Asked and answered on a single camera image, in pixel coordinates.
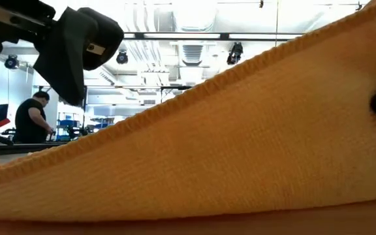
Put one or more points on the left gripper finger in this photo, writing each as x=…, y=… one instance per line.
x=67, y=55

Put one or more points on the orange microfiber towel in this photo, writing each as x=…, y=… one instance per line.
x=224, y=147

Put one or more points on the black aluminium table frame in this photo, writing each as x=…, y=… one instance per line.
x=18, y=147

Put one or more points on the shelving with blue bins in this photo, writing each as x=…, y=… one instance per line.
x=67, y=124

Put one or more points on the silver ventilation duct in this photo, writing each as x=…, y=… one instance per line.
x=193, y=52

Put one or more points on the black ceiling spotlight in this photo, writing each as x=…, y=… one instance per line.
x=234, y=53
x=11, y=62
x=122, y=57

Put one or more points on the person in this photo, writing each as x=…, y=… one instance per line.
x=29, y=120

